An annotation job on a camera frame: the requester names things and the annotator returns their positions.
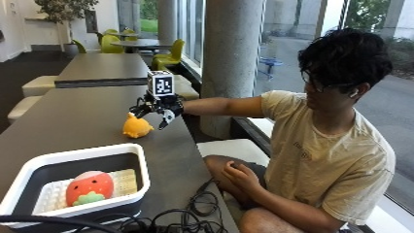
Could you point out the white cube with black markers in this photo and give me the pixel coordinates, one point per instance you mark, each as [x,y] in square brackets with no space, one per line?
[160,83]

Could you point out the slim grey pillar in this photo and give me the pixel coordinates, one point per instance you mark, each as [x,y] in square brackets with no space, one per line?
[167,21]

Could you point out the white perforated basin insert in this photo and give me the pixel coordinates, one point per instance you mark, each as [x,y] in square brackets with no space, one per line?
[50,195]

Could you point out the the person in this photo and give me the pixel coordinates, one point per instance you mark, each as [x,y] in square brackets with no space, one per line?
[336,152]

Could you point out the round dark table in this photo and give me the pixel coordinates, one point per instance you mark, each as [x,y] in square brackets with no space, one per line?
[136,43]
[122,34]

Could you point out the white and dark plastic basin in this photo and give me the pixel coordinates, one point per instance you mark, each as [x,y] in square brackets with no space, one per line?
[143,181]

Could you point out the red strawberry plush toy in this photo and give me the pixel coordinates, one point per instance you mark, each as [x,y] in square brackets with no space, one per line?
[90,187]

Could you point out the green chair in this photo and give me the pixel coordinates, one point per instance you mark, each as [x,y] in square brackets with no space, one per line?
[171,56]
[110,45]
[80,47]
[130,34]

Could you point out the orange plush toy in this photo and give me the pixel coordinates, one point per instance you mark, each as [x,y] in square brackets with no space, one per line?
[138,127]

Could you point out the dark-framed glasses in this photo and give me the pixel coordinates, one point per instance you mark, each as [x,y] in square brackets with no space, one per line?
[313,82]

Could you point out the dark wall frame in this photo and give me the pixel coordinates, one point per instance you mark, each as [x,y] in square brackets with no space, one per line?
[91,21]

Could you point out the blue outdoor table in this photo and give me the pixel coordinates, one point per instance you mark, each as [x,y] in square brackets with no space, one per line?
[269,63]

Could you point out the potted indoor tree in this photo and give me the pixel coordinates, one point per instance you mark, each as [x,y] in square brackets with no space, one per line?
[64,13]

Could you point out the grey concrete pillar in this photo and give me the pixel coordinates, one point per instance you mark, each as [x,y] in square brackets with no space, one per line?
[231,64]

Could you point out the long dark table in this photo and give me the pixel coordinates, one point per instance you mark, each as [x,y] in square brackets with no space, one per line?
[103,69]

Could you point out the white bench seat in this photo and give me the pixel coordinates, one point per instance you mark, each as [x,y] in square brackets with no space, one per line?
[235,150]
[187,88]
[39,84]
[23,108]

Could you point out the white earbud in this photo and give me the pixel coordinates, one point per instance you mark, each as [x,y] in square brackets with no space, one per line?
[353,94]

